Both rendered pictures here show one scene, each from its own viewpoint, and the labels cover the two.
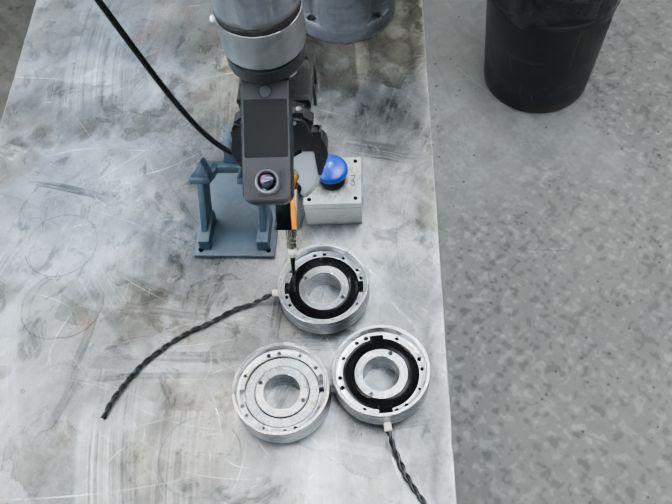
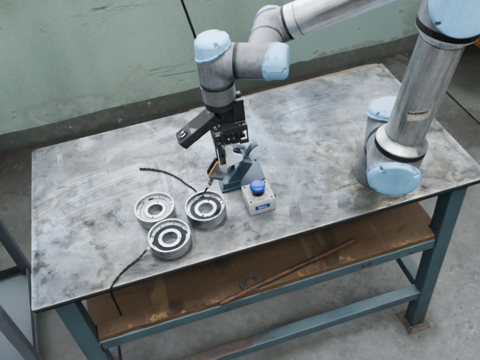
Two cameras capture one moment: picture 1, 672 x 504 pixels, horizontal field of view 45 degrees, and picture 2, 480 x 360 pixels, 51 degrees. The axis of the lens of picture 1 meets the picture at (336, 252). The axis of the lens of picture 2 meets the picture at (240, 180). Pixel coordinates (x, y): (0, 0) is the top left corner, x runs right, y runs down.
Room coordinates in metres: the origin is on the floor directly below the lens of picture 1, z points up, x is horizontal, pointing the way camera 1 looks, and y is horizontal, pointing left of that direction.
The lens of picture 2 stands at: (0.27, -0.86, 1.80)
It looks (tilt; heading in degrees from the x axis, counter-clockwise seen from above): 45 degrees down; 72
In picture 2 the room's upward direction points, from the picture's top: 7 degrees counter-clockwise
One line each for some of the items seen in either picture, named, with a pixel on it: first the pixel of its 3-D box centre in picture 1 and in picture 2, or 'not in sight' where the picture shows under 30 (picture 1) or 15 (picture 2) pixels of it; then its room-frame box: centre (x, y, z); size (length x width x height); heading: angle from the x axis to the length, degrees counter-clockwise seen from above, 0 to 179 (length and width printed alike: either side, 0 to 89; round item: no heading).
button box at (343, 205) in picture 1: (334, 186); (260, 196); (0.60, -0.01, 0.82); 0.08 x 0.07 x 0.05; 173
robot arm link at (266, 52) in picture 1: (258, 26); (218, 91); (0.54, 0.04, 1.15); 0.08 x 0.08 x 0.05
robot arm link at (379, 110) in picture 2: not in sight; (390, 126); (0.94, -0.06, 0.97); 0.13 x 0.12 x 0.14; 58
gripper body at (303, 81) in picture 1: (274, 84); (226, 119); (0.55, 0.04, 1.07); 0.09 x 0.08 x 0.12; 171
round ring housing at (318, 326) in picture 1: (324, 291); (206, 210); (0.46, 0.02, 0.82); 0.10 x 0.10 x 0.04
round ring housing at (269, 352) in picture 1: (282, 394); (156, 211); (0.34, 0.08, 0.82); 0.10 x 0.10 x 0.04
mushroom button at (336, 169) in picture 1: (332, 177); (258, 191); (0.59, -0.01, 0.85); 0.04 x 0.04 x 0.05
